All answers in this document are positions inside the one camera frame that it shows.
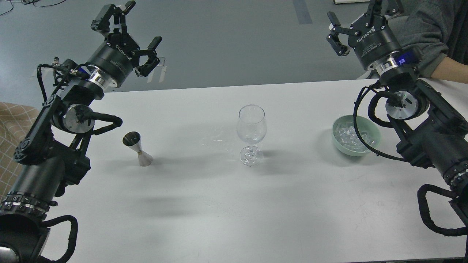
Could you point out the green bowl of ice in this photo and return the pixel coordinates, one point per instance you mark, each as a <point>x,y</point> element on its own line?
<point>351,135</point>

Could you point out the clear wine glass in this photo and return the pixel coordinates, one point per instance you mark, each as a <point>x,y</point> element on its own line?
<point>251,129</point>

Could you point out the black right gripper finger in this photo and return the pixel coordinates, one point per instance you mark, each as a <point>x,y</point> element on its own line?
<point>381,8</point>
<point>335,31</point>

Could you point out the beige checked cloth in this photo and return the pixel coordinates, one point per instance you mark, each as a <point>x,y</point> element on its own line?
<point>15,123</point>

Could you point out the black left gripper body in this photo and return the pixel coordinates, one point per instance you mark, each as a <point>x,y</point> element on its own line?
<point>114,56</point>

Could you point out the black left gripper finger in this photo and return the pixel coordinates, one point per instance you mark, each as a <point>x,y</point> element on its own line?
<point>112,19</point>
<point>152,62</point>

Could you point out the person in grey sweater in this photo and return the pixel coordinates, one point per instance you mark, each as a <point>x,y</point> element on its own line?
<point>439,29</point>

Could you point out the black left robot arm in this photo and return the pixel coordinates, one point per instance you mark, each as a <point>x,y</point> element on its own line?
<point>53,153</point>

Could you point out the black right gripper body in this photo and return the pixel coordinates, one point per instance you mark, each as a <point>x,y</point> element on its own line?
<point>376,40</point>

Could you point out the steel cocktail jigger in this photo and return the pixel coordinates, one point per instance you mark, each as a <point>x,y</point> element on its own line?
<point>133,141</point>

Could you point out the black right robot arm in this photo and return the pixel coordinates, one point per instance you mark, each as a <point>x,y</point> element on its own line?
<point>431,132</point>

